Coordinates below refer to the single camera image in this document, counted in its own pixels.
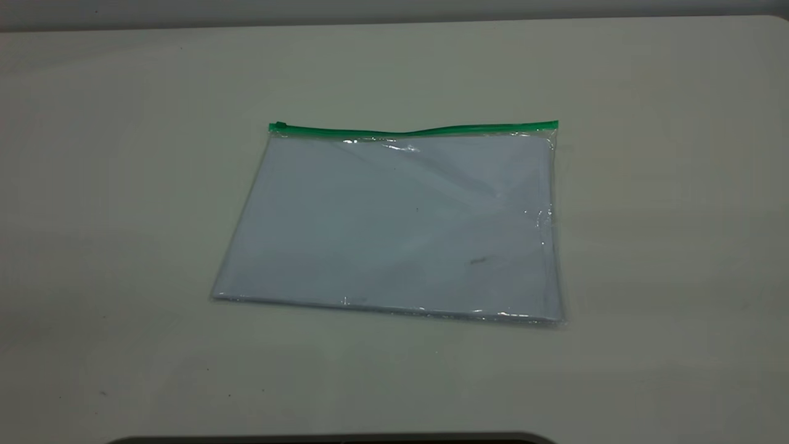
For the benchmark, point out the clear plastic green-zipper bag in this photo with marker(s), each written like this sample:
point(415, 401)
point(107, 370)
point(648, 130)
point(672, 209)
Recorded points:
point(394, 228)

